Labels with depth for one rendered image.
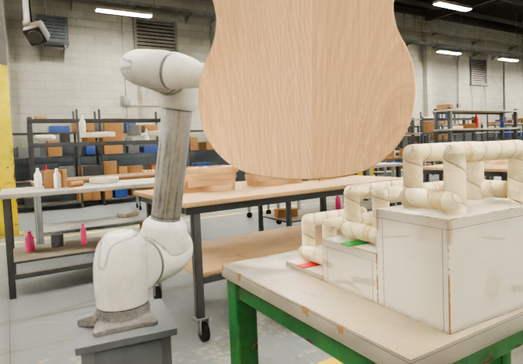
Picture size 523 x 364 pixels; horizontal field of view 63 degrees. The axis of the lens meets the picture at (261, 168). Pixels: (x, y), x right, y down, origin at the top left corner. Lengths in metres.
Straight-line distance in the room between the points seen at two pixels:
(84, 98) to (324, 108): 11.22
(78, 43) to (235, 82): 11.35
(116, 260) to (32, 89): 10.50
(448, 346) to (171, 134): 1.02
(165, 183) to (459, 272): 0.98
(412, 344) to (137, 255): 0.88
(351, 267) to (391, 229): 0.14
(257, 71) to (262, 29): 0.07
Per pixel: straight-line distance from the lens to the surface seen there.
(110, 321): 1.38
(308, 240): 1.03
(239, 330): 1.08
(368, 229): 0.84
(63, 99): 11.72
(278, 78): 0.70
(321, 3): 0.71
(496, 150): 0.78
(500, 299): 0.81
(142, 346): 1.36
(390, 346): 0.67
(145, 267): 1.37
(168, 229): 1.45
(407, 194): 0.75
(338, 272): 0.89
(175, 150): 1.41
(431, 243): 0.70
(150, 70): 1.25
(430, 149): 0.79
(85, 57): 11.97
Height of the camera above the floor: 1.22
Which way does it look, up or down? 3 degrees down
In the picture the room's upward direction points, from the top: 2 degrees counter-clockwise
